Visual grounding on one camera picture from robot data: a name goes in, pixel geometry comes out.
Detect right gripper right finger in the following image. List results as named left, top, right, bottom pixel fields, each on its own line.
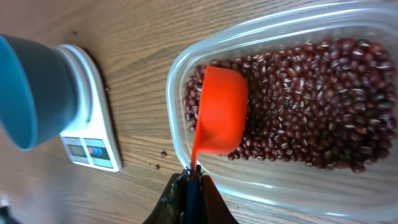
left=201, top=175, right=238, bottom=224

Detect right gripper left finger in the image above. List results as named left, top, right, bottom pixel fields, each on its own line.
left=143, top=173, right=188, bottom=224

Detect red scoop with blue handle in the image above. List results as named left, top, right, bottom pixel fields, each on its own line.
left=183, top=66, right=248, bottom=223

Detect white kitchen scale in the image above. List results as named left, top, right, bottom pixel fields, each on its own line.
left=55, top=44, right=122, bottom=172

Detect blue bowl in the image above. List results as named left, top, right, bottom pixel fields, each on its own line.
left=1, top=35, right=78, bottom=150

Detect clear plastic container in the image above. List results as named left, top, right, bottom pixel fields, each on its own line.
left=166, top=1, right=397, bottom=221

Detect red beans in container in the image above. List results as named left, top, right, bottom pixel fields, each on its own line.
left=182, top=37, right=398, bottom=174

